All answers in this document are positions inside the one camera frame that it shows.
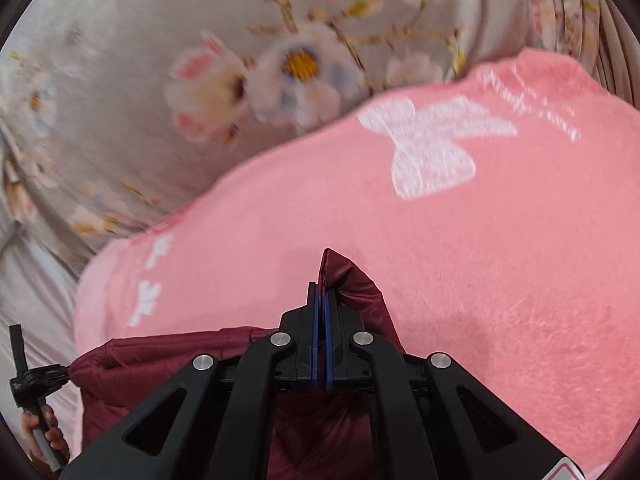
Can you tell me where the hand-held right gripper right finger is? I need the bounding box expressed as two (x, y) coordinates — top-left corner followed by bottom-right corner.
(324, 291), (575, 480)

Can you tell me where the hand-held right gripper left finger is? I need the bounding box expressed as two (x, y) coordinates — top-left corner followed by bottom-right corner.
(60, 281), (322, 480)

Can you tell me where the maroon puffer jacket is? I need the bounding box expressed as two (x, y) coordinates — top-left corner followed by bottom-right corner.
(67, 247), (407, 480)

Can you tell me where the person's left hand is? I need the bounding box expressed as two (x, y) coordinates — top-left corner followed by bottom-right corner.
(21, 405), (72, 466)

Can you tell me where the pink blanket with white print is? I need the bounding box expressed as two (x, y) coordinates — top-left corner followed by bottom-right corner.
(74, 47), (640, 480)

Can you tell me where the grey floral quilt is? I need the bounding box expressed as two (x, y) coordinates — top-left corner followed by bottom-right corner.
(0, 0), (632, 273)

